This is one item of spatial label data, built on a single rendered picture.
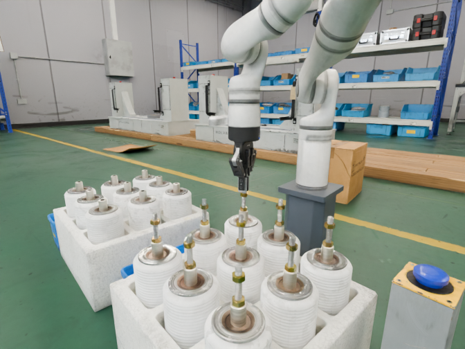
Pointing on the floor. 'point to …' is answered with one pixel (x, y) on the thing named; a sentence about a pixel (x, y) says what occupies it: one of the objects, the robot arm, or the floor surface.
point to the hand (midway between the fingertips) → (243, 183)
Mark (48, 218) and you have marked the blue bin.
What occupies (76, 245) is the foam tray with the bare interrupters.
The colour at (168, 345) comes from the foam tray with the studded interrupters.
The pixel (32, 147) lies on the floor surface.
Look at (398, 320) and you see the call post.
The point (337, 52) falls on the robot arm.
